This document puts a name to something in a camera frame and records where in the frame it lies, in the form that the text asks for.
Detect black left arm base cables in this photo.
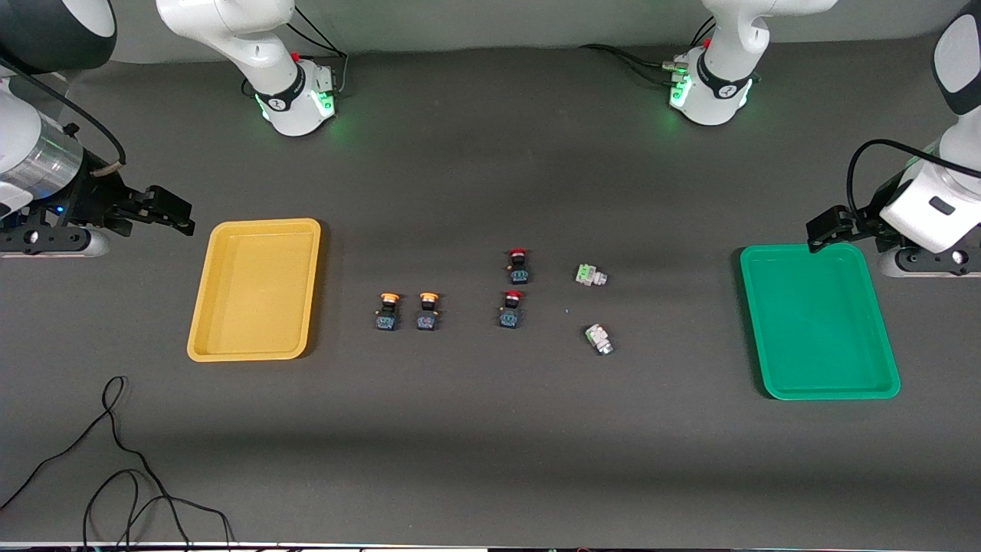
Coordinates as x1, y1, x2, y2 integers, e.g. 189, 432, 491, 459
579, 43, 687, 87

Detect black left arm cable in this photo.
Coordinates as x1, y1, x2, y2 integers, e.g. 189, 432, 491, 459
845, 139, 981, 219

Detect green plastic tray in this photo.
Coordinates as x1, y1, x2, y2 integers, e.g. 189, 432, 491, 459
739, 243, 902, 401

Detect thin black loose cable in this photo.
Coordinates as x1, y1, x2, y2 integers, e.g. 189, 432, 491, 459
81, 468, 235, 551
0, 375, 192, 551

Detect black right arm base cables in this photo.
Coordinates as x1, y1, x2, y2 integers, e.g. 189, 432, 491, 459
287, 6, 350, 97

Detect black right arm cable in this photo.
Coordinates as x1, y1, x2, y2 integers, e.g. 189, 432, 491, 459
0, 54, 127, 177

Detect yellow plastic tray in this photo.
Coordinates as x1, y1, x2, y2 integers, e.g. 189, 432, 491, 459
186, 218, 323, 363

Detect yellow push button switch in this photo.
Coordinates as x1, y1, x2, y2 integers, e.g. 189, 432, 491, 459
415, 291, 441, 333
374, 291, 401, 333

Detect black arm base cables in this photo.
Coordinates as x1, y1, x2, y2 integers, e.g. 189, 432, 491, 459
287, 6, 350, 97
579, 43, 687, 87

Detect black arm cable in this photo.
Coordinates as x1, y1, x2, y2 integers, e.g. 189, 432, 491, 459
0, 54, 127, 177
845, 139, 981, 219

